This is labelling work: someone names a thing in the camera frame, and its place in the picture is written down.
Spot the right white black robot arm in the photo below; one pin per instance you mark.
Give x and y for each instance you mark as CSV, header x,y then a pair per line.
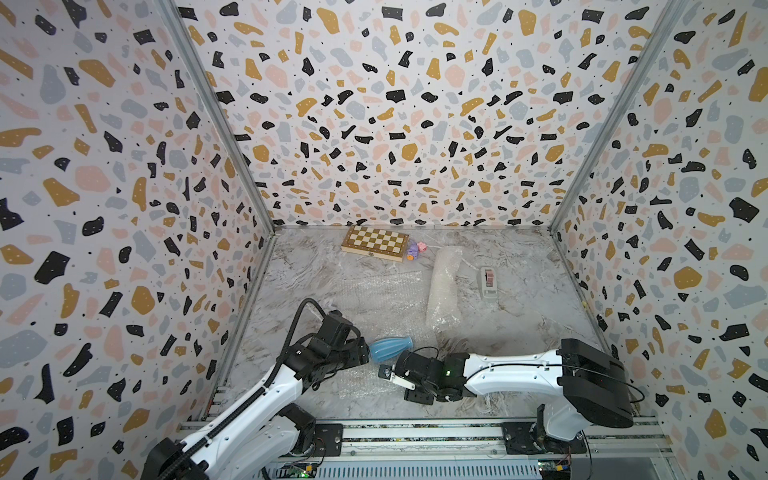
x,y
583,385

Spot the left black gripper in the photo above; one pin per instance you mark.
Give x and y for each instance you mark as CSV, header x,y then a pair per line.
x,y
359,351

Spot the wooden chessboard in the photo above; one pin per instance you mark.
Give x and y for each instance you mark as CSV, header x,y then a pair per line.
x,y
376,243

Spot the purple orange small toy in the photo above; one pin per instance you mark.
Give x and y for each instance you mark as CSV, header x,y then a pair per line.
x,y
412,251

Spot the clear tape dispenser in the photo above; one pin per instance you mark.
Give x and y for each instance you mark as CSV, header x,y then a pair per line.
x,y
487,283

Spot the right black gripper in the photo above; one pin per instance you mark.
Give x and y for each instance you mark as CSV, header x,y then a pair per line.
x,y
410,397

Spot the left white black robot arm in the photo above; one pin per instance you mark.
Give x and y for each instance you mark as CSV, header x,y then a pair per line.
x,y
265,423

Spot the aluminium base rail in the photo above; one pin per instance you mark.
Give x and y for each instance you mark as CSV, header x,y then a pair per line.
x,y
482,448

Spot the small blue ribbed vase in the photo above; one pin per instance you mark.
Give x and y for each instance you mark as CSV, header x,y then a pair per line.
x,y
386,349

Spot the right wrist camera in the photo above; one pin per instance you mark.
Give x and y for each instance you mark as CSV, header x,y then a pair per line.
x,y
387,373

